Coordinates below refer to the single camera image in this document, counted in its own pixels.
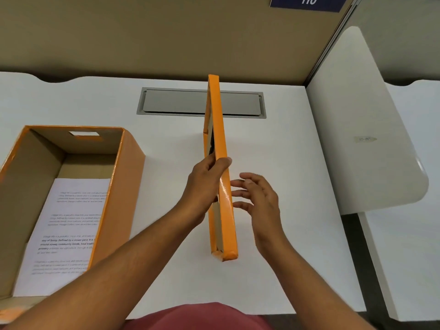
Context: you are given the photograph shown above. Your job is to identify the person's left hand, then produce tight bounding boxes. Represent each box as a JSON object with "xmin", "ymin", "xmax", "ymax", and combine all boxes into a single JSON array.
[{"xmin": 179, "ymin": 152, "xmax": 233, "ymax": 228}]

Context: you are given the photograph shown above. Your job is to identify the printed white paper sheet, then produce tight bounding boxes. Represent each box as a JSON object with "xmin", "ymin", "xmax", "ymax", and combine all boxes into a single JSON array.
[{"xmin": 12, "ymin": 178, "xmax": 111, "ymax": 297}]

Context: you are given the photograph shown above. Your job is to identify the beige partition panel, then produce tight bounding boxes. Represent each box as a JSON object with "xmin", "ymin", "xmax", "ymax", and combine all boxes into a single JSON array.
[{"xmin": 0, "ymin": 0, "xmax": 356, "ymax": 86}]

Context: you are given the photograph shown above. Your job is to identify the orange cardboard box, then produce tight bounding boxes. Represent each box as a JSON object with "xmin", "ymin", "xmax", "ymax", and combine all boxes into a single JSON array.
[{"xmin": 0, "ymin": 125, "xmax": 146, "ymax": 323}]

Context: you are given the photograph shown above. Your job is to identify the person's left forearm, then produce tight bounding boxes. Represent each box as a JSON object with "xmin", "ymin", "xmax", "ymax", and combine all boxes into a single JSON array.
[{"xmin": 0, "ymin": 203, "xmax": 207, "ymax": 330}]

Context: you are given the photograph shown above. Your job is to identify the grey desk cable hatch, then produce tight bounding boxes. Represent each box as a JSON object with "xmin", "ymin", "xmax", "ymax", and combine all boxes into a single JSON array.
[{"xmin": 136, "ymin": 87, "xmax": 267, "ymax": 119}]

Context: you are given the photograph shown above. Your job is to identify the white side divider panel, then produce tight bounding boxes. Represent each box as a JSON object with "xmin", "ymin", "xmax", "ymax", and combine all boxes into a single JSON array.
[{"xmin": 306, "ymin": 26, "xmax": 429, "ymax": 216}]

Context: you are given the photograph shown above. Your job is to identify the person's right forearm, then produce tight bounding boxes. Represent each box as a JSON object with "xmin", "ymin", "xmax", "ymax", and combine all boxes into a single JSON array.
[{"xmin": 256, "ymin": 237, "xmax": 377, "ymax": 330}]

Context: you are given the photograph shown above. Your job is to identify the person's right hand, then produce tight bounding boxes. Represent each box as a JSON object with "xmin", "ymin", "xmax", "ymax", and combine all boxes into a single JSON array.
[{"xmin": 230, "ymin": 172, "xmax": 289, "ymax": 261}]

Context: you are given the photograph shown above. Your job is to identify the person's pink shirt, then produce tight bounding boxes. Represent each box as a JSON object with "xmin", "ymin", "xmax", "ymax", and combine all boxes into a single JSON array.
[{"xmin": 122, "ymin": 302, "xmax": 275, "ymax": 330}]

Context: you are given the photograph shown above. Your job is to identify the orange box lid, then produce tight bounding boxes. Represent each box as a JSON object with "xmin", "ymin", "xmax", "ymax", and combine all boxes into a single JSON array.
[{"xmin": 203, "ymin": 74, "xmax": 239, "ymax": 262}]

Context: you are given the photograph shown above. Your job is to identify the blue number sign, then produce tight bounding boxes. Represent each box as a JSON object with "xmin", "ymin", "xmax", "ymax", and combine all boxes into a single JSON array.
[{"xmin": 269, "ymin": 0, "xmax": 350, "ymax": 13}]

